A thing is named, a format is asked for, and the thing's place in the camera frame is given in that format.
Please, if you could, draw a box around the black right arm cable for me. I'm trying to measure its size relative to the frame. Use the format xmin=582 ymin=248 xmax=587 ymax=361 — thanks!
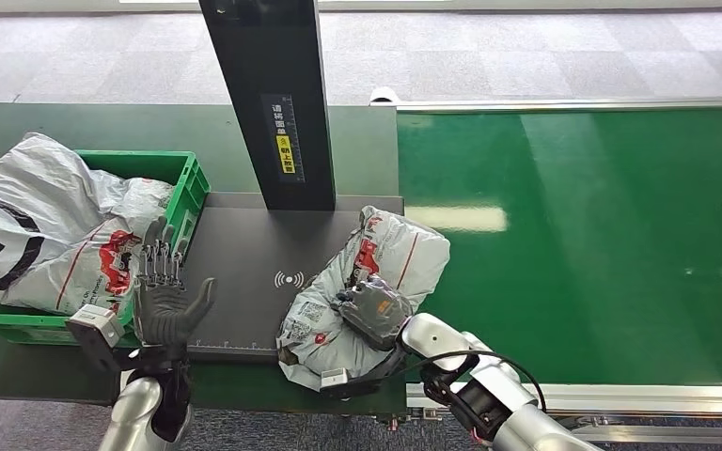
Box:
xmin=398 ymin=350 xmax=548 ymax=413

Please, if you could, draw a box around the black weighing platform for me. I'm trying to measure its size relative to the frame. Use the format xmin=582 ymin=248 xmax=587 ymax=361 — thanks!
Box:
xmin=177 ymin=191 xmax=406 ymax=366

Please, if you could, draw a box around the dark green table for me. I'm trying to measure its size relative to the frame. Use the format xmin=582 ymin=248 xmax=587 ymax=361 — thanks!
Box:
xmin=0 ymin=102 xmax=409 ymax=417

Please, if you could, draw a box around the black weighing device column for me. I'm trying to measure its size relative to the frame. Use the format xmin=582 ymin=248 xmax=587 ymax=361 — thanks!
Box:
xmin=197 ymin=0 xmax=337 ymax=213

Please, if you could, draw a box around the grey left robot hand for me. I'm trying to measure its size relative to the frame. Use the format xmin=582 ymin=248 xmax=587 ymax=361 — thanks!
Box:
xmin=132 ymin=215 xmax=219 ymax=363

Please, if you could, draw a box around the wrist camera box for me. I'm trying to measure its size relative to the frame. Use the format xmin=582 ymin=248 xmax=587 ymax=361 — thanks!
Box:
xmin=320 ymin=365 xmax=395 ymax=400
xmin=65 ymin=303 xmax=127 ymax=373

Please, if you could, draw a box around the green conveyor belt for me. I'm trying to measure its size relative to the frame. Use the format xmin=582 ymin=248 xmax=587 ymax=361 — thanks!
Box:
xmin=396 ymin=106 xmax=722 ymax=387

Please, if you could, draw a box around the white package with red print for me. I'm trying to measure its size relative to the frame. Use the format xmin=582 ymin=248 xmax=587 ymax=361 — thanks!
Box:
xmin=0 ymin=214 xmax=150 ymax=319
xmin=275 ymin=205 xmax=452 ymax=394

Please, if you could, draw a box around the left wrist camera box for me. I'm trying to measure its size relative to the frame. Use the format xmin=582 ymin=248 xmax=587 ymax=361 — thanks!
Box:
xmin=65 ymin=303 xmax=127 ymax=373

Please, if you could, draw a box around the white package with black print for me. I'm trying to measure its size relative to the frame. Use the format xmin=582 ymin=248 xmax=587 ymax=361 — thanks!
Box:
xmin=0 ymin=132 xmax=176 ymax=294

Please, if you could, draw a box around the aluminium conveyor frame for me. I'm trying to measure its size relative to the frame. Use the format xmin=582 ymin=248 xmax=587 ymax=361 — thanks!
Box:
xmin=369 ymin=93 xmax=722 ymax=451

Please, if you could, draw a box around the black and yellow column label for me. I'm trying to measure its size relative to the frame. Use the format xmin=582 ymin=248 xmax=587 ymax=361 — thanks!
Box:
xmin=259 ymin=93 xmax=306 ymax=185

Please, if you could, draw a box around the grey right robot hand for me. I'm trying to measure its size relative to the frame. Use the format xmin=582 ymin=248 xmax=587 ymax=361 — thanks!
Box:
xmin=333 ymin=273 xmax=415 ymax=353

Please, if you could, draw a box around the green plastic basket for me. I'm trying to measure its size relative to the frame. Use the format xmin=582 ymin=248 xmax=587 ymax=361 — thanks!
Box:
xmin=0 ymin=148 xmax=212 ymax=348

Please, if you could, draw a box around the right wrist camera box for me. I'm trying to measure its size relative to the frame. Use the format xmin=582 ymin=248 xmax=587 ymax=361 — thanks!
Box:
xmin=320 ymin=365 xmax=395 ymax=400

